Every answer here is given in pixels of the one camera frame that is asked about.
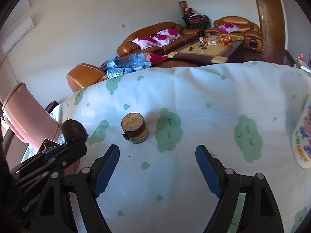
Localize pink electric kettle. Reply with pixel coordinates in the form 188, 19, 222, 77
2, 83, 60, 150

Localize white cloud-print tablecloth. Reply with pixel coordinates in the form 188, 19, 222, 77
52, 61, 310, 232

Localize pink floral cushion right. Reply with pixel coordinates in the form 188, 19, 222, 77
152, 28, 182, 47

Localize stacked dark chairs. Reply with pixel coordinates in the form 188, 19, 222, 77
182, 13, 211, 30

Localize fruit pile on coffee table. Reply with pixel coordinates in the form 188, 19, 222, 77
217, 34, 232, 46

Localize long brown leather sofa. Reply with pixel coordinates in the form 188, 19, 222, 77
117, 22, 203, 57

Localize dark brown passion fruit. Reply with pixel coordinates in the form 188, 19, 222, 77
61, 119, 88, 144

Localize pink floral cushion left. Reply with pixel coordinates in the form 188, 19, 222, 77
132, 37, 159, 50

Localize brown wooden door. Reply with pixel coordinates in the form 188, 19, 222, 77
256, 0, 286, 50

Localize white set-top box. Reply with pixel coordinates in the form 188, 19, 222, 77
295, 58, 311, 73

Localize white wall air conditioner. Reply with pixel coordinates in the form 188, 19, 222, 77
2, 16, 35, 55

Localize pink cushion on armchair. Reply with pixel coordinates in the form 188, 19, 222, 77
218, 23, 242, 33

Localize blue plaid blanket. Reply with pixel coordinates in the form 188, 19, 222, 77
99, 54, 152, 78

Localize wooden coffee table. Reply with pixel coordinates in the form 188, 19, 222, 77
167, 35, 244, 66

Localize sugarcane piece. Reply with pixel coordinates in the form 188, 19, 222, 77
121, 113, 149, 144

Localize brown leather armchair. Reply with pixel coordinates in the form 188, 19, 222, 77
204, 16, 263, 53

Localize white mug with lid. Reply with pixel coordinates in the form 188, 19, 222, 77
291, 104, 311, 169

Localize pink floral cushion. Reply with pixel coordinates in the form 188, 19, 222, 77
152, 28, 182, 47
132, 37, 159, 50

